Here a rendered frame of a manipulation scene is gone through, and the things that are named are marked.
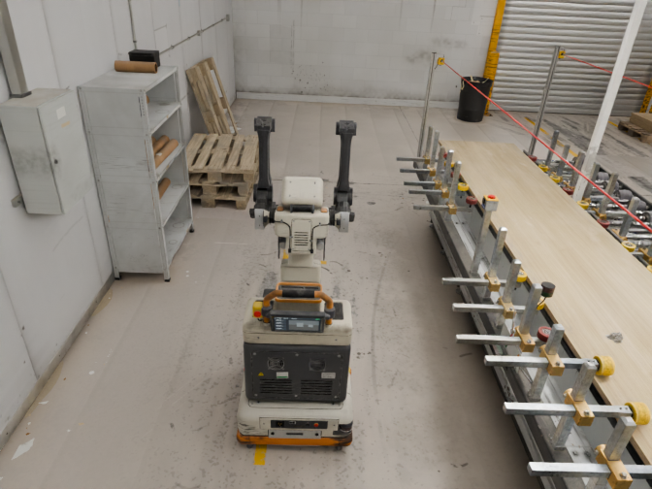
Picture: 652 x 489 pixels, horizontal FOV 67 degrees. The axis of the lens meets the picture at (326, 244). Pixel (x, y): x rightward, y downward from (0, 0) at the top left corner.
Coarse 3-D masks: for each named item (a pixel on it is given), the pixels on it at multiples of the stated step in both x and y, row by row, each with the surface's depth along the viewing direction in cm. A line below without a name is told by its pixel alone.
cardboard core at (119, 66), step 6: (120, 60) 372; (114, 66) 370; (120, 66) 370; (126, 66) 370; (132, 66) 370; (138, 66) 370; (144, 66) 370; (150, 66) 371; (156, 66) 377; (138, 72) 374; (144, 72) 374; (150, 72) 374; (156, 72) 377
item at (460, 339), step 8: (456, 336) 228; (464, 336) 228; (472, 336) 229; (480, 336) 229; (488, 336) 229; (496, 336) 229; (504, 336) 230; (504, 344) 229; (512, 344) 229; (536, 344) 229
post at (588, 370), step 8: (584, 368) 176; (592, 368) 174; (584, 376) 176; (592, 376) 176; (576, 384) 181; (584, 384) 178; (576, 392) 180; (584, 392) 180; (576, 400) 182; (568, 416) 186; (560, 424) 191; (568, 424) 188; (560, 432) 191; (568, 432) 190; (560, 440) 193
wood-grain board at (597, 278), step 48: (480, 144) 474; (480, 192) 369; (528, 192) 373; (528, 240) 306; (576, 240) 309; (576, 288) 260; (624, 288) 263; (576, 336) 226; (624, 336) 227; (624, 384) 200
